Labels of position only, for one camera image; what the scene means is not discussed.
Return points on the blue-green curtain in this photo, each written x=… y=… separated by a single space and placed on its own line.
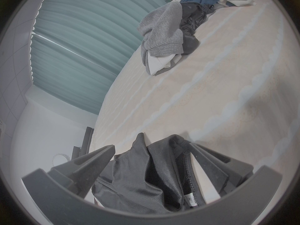
x=75 y=78
x=98 y=20

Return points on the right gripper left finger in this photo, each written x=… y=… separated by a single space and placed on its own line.
x=91 y=170

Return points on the round white mirror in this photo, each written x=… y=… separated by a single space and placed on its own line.
x=56 y=157

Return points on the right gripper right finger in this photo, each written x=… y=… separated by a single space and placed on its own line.
x=218 y=170

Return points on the grey knitted garment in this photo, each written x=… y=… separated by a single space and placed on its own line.
x=164 y=31

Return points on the black T-shirt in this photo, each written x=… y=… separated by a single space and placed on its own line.
x=140 y=177

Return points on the black shiny garment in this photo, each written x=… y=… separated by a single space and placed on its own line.
x=191 y=17

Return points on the bed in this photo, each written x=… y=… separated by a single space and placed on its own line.
x=234 y=78

